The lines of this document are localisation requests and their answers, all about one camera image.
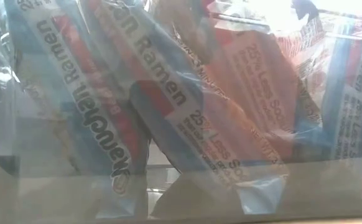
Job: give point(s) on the blue-trim Maruchan noodle pack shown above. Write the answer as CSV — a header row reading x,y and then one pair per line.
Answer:
x,y
168,102
75,93

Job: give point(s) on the smoked dark plastic bin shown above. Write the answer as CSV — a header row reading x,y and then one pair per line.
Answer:
x,y
324,193

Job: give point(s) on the blue yellow Maruchan noodle pack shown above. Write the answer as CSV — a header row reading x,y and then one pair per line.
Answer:
x,y
349,93

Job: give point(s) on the orange Maruchan noodle pack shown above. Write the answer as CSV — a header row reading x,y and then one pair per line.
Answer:
x,y
262,77

